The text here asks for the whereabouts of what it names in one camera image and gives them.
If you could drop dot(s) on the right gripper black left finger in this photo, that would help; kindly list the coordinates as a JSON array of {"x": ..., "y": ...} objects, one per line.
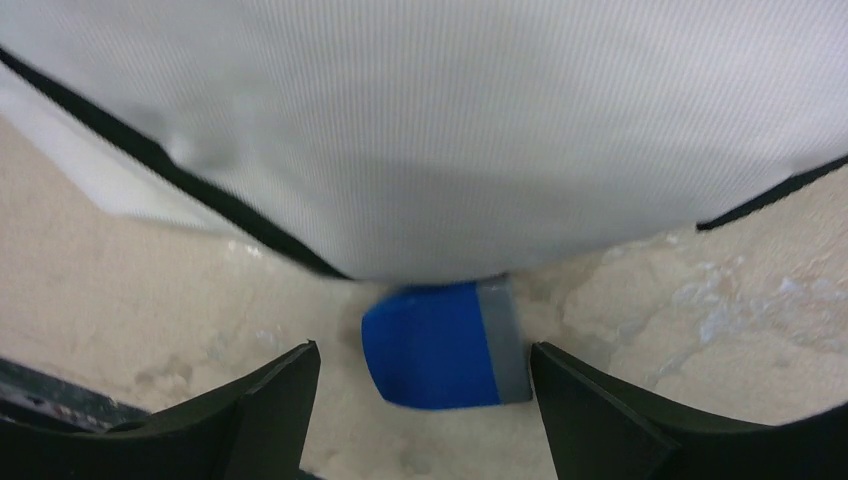
[{"x": 251, "y": 428}]

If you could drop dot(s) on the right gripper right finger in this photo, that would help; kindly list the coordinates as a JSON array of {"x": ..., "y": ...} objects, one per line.
[{"x": 600, "y": 427}]

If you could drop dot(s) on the blue pencil sharpener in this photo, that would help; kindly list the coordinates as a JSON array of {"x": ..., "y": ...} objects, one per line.
[{"x": 450, "y": 347}]

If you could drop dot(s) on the beige backpack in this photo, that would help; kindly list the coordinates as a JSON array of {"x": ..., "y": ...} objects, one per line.
[{"x": 428, "y": 141}]

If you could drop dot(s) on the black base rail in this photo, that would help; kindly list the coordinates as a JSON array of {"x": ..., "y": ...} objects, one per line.
[{"x": 35, "y": 398}]

